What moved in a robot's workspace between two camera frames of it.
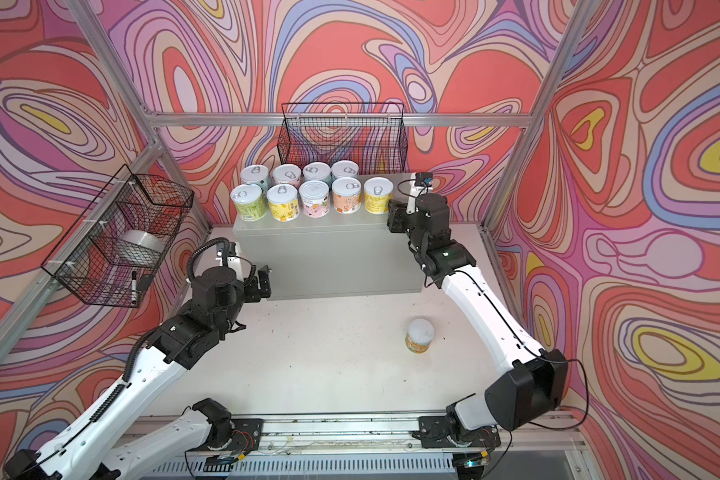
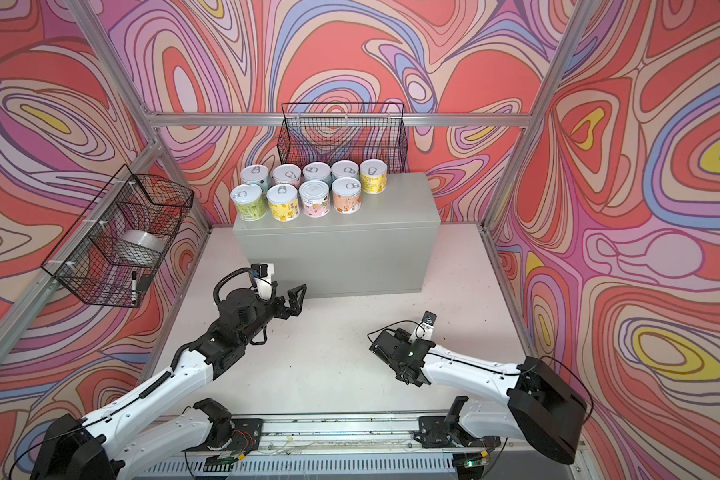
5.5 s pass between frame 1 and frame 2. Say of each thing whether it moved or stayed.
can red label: stayed
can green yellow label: stayed
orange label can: stayed
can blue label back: stayed
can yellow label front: stayed
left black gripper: moved
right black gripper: moved
